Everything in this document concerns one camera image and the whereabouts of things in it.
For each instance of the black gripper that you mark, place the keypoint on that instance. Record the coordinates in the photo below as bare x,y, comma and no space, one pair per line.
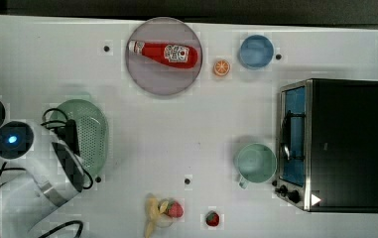
68,133

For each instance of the green plastic strainer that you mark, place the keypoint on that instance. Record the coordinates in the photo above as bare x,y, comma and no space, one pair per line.
91,130

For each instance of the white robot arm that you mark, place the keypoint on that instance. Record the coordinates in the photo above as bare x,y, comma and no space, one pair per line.
53,176

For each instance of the grey round plate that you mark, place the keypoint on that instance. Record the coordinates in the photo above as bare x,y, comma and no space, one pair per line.
156,78

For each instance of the banana toy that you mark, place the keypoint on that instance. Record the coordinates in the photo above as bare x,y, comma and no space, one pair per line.
154,209

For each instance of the red ketchup bottle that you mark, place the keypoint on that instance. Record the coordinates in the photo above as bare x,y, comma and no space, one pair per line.
169,54

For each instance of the orange slice toy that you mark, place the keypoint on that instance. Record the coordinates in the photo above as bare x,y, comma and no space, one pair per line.
221,67

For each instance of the small red strawberry toy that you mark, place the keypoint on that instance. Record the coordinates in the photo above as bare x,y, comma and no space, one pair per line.
212,219

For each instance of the green mug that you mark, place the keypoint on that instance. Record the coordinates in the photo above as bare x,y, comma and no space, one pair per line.
255,163

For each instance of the blue bowl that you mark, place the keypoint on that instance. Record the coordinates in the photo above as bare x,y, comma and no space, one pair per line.
256,52

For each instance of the black toaster oven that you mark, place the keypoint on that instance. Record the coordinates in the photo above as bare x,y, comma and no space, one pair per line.
327,145

